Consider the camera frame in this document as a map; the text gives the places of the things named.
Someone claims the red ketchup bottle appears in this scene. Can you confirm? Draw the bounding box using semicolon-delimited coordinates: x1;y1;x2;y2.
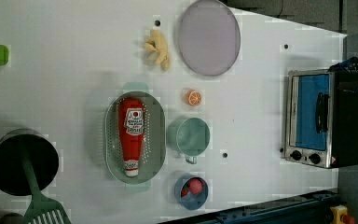
118;98;145;177

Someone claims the green oval strainer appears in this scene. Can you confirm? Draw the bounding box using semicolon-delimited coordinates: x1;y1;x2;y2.
103;82;166;193

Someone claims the orange slice toy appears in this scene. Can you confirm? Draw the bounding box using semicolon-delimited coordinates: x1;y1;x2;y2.
185;90;202;106

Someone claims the teal green mug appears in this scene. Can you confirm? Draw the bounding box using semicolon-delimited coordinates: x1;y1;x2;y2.
167;117;211;164

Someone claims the peeled toy banana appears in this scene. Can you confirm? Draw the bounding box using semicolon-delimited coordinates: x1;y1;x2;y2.
144;29;171;72

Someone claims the red toy strawberry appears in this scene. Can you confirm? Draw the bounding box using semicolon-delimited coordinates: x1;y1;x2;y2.
181;178;203;197

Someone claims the blue bowl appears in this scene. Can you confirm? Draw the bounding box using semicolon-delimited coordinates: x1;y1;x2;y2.
174;174;209;210

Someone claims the purple round plate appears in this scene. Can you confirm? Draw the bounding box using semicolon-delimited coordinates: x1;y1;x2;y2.
178;0;241;76

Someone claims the silver black toaster oven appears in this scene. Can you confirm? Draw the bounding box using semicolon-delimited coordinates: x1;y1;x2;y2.
284;70;358;169

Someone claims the green slotted spatula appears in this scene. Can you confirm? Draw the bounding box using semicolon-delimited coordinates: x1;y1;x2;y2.
19;137;72;224

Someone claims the black cylindrical utensil holder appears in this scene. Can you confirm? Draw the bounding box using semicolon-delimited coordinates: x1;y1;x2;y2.
0;128;60;196

